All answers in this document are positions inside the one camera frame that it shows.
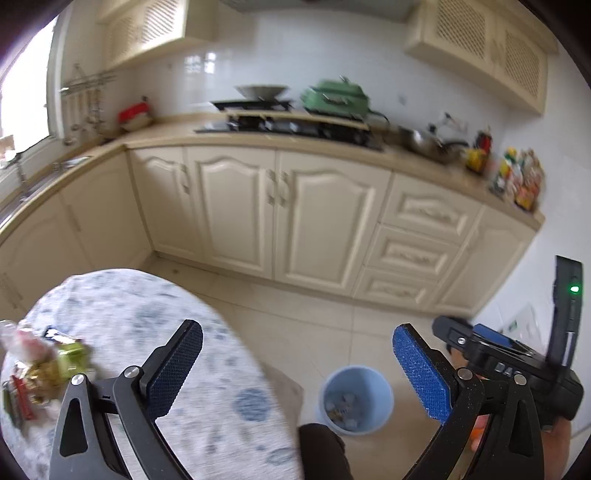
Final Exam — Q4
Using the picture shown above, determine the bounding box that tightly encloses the grey wide bowl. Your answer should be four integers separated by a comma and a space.
235, 84, 291, 101

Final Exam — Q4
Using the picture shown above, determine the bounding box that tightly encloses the bright window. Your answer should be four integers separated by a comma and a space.
0, 14, 58, 158

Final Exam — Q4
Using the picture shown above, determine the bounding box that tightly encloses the person's dark trouser leg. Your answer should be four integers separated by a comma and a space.
298, 422, 347, 480

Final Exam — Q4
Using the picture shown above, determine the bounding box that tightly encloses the cream base cabinet unit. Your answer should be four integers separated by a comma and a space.
0, 145, 532, 319

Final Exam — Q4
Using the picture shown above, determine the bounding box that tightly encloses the metal faucet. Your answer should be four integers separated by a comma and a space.
0, 152, 28, 199

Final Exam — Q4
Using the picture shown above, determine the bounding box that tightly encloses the beige kitchen countertop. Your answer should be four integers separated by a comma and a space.
0, 117, 546, 232

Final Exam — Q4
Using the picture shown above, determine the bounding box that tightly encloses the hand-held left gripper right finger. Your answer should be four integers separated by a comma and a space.
392, 323, 546, 480

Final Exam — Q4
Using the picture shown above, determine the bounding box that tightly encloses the black gas stove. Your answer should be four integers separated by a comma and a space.
194, 111, 386, 153

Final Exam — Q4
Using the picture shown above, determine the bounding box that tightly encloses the blue plastic waste bin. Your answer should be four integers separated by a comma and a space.
320, 366, 394, 437

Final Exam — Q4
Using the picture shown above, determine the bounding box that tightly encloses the grey range hood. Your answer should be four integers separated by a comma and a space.
217, 0, 416, 12

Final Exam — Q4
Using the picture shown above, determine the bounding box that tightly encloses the cluster of condiment bottles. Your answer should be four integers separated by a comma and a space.
492, 148, 544, 210

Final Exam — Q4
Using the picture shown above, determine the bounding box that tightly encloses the person's right hand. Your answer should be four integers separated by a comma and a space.
541, 415, 573, 480

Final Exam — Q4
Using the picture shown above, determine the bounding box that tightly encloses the black flat tray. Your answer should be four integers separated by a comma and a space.
210, 98, 295, 113

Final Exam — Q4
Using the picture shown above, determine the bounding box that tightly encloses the gold crumpled wrapper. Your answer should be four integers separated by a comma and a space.
11, 360, 63, 404

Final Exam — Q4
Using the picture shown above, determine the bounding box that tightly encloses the steel frying pan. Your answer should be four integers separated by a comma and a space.
399, 124, 469, 162

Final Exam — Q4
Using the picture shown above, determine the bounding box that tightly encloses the heap of discarded wrappers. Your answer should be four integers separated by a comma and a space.
325, 392, 365, 428

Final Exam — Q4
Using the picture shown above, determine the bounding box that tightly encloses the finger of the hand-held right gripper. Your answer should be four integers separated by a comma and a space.
473, 323, 532, 356
433, 316, 474, 357

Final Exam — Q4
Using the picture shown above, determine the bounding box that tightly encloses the cream cabinet drawer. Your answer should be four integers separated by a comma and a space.
353, 270, 439, 310
367, 226, 465, 280
383, 173, 483, 243

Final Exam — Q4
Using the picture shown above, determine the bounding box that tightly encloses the round table with patterned tablecloth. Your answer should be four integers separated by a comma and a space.
0, 269, 303, 480

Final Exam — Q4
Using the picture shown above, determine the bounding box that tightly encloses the metal utensil wall rack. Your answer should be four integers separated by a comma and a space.
60, 65, 118, 139

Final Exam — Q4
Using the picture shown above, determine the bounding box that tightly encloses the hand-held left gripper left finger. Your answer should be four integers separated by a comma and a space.
48, 319, 204, 480

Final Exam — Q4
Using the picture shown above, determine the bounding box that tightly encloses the red and white container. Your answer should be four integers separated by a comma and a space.
117, 102, 154, 132

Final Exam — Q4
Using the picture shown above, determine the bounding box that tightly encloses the cream lattice double wall cabinet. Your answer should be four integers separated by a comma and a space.
405, 0, 559, 115

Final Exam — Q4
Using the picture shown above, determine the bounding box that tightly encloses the green lidded cooking pot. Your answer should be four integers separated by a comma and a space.
301, 78, 372, 116

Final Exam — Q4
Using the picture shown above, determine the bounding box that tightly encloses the green snack packet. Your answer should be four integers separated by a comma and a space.
54, 340, 92, 377

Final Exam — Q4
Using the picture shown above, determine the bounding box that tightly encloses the red snack wrapper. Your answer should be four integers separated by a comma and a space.
2, 376, 40, 428

